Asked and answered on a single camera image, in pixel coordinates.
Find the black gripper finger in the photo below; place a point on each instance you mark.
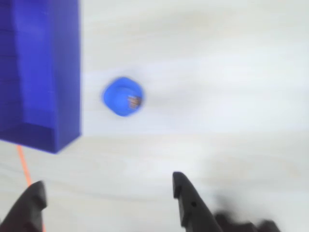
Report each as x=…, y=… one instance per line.
x=193, y=205
x=26, y=210

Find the blue rubber duck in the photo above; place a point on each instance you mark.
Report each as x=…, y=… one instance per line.
x=122, y=96

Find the blue plastic box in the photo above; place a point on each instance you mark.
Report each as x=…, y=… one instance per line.
x=36, y=72

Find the orange tape strip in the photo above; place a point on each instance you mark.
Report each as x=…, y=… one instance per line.
x=25, y=169

